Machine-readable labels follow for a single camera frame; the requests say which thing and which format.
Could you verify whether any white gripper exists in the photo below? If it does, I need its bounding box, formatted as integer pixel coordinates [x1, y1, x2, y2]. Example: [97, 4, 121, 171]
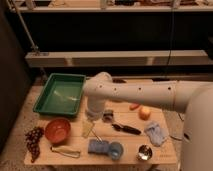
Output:
[82, 98, 106, 138]

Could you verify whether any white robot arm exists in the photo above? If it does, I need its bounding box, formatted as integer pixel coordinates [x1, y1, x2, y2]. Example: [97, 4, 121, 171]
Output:
[84, 72, 213, 171]

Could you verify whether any blue plastic cup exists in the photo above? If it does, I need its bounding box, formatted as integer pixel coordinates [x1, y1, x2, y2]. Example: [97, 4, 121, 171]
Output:
[108, 142, 124, 160]

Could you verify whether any metal cup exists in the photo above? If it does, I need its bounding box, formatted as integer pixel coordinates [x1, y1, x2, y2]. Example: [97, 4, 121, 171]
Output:
[137, 145, 153, 161]

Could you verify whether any metal fork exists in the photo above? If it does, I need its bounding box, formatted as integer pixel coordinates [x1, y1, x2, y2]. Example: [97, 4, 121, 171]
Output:
[92, 130, 103, 141]

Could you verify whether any orange-red bowl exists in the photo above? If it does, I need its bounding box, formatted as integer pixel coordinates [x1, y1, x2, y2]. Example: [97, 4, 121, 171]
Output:
[44, 118, 71, 144]

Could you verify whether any green yellow peeler tool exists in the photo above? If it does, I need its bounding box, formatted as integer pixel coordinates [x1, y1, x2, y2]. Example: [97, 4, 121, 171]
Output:
[50, 146, 81, 158]

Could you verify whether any green plastic tray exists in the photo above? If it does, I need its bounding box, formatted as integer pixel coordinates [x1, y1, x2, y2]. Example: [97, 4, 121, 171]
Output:
[33, 73, 86, 118]

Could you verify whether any orange carrot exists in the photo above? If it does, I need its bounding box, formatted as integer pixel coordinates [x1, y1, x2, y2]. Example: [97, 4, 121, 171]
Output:
[129, 103, 140, 111]

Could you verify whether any bunch of dark grapes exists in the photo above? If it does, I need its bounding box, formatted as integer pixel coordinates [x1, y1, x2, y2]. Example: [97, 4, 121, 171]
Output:
[25, 127, 44, 163]

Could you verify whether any orange fruit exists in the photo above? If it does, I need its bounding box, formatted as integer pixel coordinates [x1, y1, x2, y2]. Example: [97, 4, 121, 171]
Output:
[138, 106, 151, 120]

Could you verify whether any light blue cloth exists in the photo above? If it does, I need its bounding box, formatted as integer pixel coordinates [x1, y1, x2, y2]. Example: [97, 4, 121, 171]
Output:
[144, 121, 168, 147]

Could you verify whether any white shelf rack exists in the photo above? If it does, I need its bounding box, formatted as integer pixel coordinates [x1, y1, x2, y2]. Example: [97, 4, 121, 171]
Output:
[6, 0, 213, 68]

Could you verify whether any black handled utensil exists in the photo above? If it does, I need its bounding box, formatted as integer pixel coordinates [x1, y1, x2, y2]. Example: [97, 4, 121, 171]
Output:
[111, 124, 141, 135]

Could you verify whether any black floor cable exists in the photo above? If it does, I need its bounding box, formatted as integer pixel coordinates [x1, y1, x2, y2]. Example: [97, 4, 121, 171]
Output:
[169, 113, 185, 142]

